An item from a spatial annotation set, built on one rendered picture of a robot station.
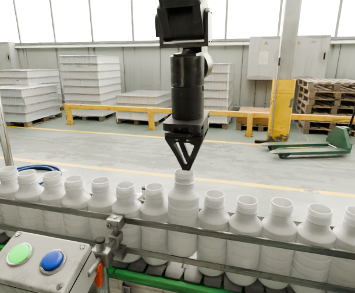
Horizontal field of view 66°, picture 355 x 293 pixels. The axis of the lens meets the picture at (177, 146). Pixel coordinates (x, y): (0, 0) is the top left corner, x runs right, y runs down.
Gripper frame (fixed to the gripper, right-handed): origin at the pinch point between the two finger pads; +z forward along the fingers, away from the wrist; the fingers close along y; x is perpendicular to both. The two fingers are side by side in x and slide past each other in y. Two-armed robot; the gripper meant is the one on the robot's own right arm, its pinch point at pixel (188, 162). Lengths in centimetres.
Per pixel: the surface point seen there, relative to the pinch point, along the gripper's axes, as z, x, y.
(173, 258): 16.6, 1.2, -7.8
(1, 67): 41, 747, 666
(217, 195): 5.5, -5.9, -1.5
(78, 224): 13.2, 21.8, -6.6
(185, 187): 2.9, -0.5, -4.3
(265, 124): 139, -45, 513
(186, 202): 5.2, -1.0, -5.8
